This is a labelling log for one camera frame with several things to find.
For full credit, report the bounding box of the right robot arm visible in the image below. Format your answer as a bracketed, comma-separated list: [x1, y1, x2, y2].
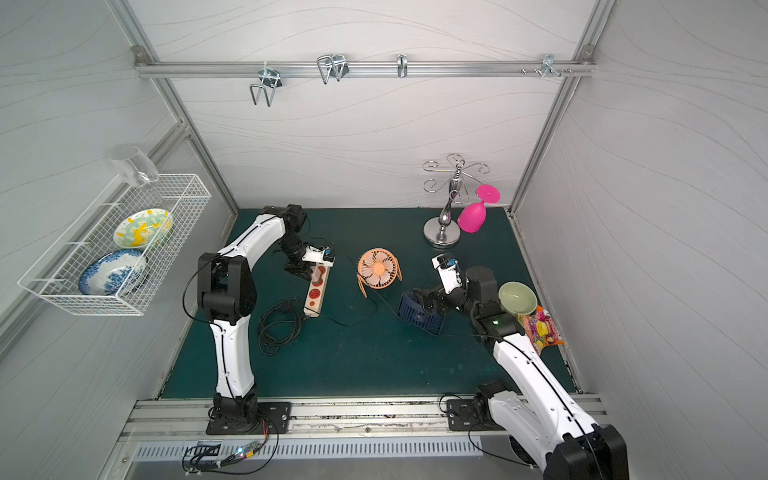
[418, 255, 630, 479]

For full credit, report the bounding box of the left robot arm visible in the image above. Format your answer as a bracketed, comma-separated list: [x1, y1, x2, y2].
[197, 204, 311, 424]

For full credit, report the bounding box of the dark blue desk fan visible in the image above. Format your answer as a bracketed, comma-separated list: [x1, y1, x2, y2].
[397, 289, 446, 336]

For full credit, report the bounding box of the white red power strip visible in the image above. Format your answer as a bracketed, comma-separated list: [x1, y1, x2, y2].
[303, 264, 330, 318]

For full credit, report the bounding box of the orange desk fan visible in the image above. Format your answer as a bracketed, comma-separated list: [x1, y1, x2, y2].
[356, 248, 403, 298]

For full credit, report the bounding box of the silver glass holder stand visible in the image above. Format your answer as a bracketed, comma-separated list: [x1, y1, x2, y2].
[422, 153, 491, 249]

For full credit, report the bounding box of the green ceramic bowl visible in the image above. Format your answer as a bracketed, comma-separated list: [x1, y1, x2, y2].
[498, 281, 538, 316]

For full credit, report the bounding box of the pink plastic wine glass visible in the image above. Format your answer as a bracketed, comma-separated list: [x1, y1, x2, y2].
[457, 184, 501, 233]

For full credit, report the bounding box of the colourful candy bag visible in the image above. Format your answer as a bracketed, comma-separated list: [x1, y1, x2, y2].
[517, 305, 565, 354]

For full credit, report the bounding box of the yellow green patterned bowl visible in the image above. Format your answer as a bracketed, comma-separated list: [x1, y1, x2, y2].
[113, 208, 174, 249]

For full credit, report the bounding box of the blue white patterned bowl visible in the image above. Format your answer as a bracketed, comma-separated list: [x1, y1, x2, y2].
[78, 249, 149, 296]

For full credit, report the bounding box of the metal double hook left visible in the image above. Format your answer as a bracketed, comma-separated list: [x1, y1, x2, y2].
[249, 66, 282, 107]

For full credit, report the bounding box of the metal double hook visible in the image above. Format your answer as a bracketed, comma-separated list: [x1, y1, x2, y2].
[316, 54, 349, 84]
[249, 66, 282, 107]

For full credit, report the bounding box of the clear glass cup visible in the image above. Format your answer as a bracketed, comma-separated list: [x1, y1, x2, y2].
[110, 145, 160, 187]

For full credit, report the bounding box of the metal double hook middle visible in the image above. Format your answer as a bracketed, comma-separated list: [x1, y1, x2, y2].
[316, 54, 349, 84]

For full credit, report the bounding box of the base wiring with board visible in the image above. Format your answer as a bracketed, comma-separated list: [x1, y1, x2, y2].
[181, 413, 283, 478]

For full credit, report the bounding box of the small metal hook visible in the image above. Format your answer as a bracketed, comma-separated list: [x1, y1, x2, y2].
[396, 54, 408, 79]

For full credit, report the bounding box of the metal hook right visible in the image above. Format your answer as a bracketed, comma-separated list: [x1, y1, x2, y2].
[520, 55, 573, 78]

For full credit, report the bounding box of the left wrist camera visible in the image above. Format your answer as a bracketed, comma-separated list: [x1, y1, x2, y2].
[302, 245, 336, 267]

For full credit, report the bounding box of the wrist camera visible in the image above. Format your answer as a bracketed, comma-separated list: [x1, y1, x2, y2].
[302, 245, 336, 267]
[431, 253, 463, 294]

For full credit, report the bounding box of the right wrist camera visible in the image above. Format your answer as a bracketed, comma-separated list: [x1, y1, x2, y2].
[431, 253, 463, 294]

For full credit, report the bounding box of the black power strip cable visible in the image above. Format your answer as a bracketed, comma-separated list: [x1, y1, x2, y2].
[256, 298, 307, 357]

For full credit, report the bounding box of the orange fan black cable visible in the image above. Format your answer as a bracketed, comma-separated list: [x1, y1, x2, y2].
[317, 281, 380, 329]

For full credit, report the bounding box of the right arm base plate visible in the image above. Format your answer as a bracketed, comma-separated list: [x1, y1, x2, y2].
[443, 398, 502, 432]

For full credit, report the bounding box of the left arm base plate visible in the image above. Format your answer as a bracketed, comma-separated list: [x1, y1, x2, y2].
[205, 402, 292, 436]

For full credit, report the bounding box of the white wire basket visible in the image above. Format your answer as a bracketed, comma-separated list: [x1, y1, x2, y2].
[18, 174, 211, 316]

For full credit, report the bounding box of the aluminium front rail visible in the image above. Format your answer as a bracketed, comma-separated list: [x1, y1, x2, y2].
[119, 394, 614, 442]

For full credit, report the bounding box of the aluminium rail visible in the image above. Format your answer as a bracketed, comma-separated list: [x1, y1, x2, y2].
[135, 58, 597, 80]
[119, 394, 614, 442]

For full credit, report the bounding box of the aluminium top rail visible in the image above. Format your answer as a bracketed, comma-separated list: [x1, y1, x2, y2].
[135, 58, 597, 80]

